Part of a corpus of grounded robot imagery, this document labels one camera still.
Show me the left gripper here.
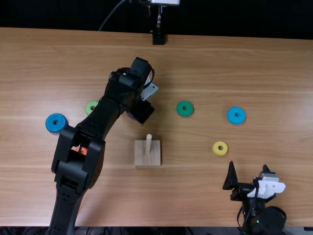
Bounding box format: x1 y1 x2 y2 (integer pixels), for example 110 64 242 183
127 97 156 124

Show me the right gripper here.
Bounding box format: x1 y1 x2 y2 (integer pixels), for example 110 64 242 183
222 161 278 204

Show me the wooden peg base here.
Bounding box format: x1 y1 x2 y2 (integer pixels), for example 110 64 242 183
134 134 162 169

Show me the black clamp stand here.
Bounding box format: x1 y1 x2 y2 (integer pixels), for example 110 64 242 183
149 4 167 46

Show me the grey mounted device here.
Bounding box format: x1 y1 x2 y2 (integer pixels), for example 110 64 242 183
149 0 181 7

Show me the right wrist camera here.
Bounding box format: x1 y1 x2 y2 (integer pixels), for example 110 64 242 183
246 172 286 199

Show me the black cable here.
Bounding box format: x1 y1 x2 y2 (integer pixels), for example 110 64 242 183
146 68 157 87
236 180 260 233

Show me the dark green ring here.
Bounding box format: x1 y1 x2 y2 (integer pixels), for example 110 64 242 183
176 100 195 118

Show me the yellow ring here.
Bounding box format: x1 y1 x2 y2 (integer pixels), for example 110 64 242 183
212 141 228 156

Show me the light green ring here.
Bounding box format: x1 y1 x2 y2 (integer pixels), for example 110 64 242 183
85 100 99 116

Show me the light blue ring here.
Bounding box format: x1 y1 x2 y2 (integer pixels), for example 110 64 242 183
226 106 246 125

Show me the dark blue ring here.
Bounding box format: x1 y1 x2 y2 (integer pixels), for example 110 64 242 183
45 113 69 134

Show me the grey cable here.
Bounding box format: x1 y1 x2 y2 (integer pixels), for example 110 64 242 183
97 0 128 32

